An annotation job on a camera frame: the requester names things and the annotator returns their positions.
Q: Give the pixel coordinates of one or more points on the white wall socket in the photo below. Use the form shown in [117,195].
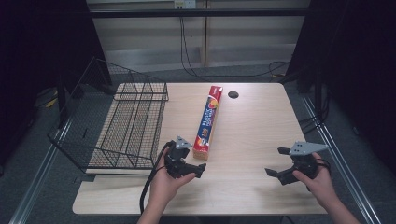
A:
[185,3]

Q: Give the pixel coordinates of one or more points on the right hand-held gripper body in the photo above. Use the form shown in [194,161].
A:
[303,165]

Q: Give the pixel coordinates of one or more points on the person's left hand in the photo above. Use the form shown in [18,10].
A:
[163,186]

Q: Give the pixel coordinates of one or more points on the red and blue wrap box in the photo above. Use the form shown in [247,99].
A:
[208,124]

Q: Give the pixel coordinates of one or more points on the metal floor rail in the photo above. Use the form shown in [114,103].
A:
[339,155]
[37,174]

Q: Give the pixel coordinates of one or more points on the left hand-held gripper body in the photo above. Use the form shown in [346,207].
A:
[174,166]

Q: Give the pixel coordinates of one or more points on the black horizontal bar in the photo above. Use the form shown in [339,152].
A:
[199,12]

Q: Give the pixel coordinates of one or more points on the person's right hand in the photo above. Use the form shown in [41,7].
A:
[320,186]

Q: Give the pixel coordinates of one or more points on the dark curtain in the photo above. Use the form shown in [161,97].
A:
[40,46]
[358,62]

